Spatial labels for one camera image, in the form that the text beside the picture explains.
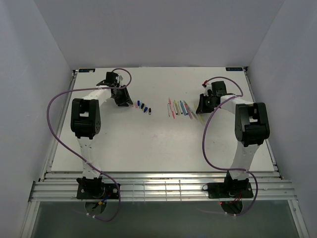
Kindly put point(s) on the yellow highlighter pen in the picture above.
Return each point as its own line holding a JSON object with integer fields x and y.
{"x": 176, "y": 107}

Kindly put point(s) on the white wire guard grid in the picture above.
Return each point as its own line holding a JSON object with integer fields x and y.
{"x": 160, "y": 191}

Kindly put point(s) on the white marker black cap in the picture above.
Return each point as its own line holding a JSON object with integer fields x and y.
{"x": 169, "y": 111}

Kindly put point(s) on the right blue corner label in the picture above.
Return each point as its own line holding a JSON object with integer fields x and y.
{"x": 234, "y": 69}

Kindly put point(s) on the yellow highlighter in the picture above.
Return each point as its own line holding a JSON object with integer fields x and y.
{"x": 199, "y": 115}

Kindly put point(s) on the left blue corner label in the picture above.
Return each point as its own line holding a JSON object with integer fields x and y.
{"x": 86, "y": 70}

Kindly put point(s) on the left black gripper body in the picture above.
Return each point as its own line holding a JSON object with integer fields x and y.
{"x": 118, "y": 96}

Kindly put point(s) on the blue corner label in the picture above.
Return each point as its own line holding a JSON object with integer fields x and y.
{"x": 234, "y": 69}
{"x": 86, "y": 70}

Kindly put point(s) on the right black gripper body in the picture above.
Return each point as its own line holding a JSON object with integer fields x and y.
{"x": 209, "y": 95}

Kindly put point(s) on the pink highlighter pen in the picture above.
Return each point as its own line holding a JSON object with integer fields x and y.
{"x": 171, "y": 107}

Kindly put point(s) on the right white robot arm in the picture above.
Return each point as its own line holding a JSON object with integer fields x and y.
{"x": 251, "y": 128}

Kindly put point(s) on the black cap whiteboard marker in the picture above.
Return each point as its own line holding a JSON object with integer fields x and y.
{"x": 180, "y": 109}

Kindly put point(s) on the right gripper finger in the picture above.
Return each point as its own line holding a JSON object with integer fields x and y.
{"x": 201, "y": 105}
{"x": 210, "y": 104}

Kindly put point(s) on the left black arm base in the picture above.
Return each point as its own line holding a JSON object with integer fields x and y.
{"x": 95, "y": 189}

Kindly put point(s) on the blue pen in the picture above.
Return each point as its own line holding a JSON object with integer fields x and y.
{"x": 183, "y": 108}

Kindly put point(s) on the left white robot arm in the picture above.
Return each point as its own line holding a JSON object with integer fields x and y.
{"x": 86, "y": 117}

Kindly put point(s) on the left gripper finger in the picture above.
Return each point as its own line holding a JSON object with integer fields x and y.
{"x": 123, "y": 103}
{"x": 125, "y": 95}

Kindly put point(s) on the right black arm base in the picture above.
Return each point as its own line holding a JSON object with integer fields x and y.
{"x": 230, "y": 188}

